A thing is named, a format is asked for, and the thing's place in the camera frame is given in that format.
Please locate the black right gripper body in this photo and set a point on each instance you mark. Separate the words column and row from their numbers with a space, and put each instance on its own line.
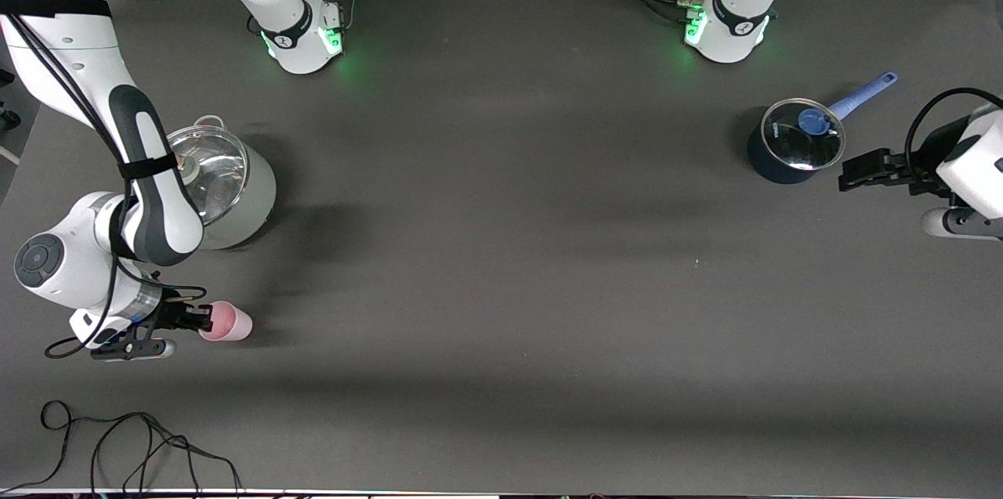
column 170, row 313

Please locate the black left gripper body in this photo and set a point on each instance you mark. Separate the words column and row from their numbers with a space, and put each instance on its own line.
column 930, row 157

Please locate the pink plastic cup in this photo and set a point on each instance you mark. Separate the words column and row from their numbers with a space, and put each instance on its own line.
column 231, row 323

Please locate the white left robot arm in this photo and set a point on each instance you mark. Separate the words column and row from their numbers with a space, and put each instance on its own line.
column 736, row 21

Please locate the glass lid, blue knob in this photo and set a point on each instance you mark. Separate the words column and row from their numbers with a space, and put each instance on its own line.
column 791, row 142

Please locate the dark blue saucepan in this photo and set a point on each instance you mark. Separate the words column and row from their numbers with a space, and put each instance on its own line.
column 772, row 166

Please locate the grey-green cooking pot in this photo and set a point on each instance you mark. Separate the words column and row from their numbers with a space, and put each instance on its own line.
column 255, row 193

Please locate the glass pot lid, wooden knob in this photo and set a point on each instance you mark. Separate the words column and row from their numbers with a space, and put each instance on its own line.
column 219, row 170

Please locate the dark grey table mat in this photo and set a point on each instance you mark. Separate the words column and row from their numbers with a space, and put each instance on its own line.
column 501, row 287

